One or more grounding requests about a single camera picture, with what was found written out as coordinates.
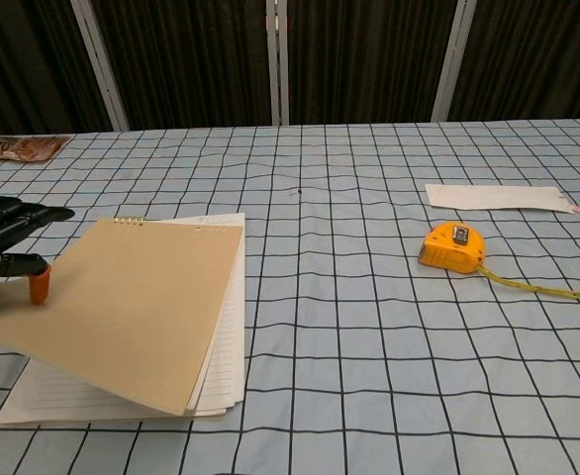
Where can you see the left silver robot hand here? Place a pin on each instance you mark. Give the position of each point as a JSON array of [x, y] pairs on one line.
[[8, 232]]

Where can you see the yellow notebook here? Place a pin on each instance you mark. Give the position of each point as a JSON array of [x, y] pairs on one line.
[[136, 316]]

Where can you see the brown snack pouch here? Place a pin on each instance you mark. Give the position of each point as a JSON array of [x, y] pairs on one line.
[[15, 148]]

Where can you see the black folding screen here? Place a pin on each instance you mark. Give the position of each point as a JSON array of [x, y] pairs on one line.
[[290, 54]]

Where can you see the blue checkered tablecloth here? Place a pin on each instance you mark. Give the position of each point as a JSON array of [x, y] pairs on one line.
[[369, 321]]

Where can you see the yellow tape measure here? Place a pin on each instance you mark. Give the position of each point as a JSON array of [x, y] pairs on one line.
[[453, 247]]

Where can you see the white bookmark with pink tassel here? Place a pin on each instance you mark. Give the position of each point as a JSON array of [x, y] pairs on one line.
[[498, 198]]

